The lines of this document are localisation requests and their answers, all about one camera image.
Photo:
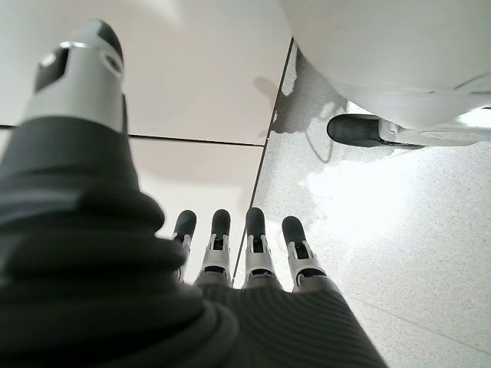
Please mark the white narrow cabinet door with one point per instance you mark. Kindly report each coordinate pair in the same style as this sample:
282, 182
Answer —
199, 69

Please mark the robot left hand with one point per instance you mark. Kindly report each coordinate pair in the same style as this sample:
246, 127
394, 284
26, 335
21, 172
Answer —
96, 268

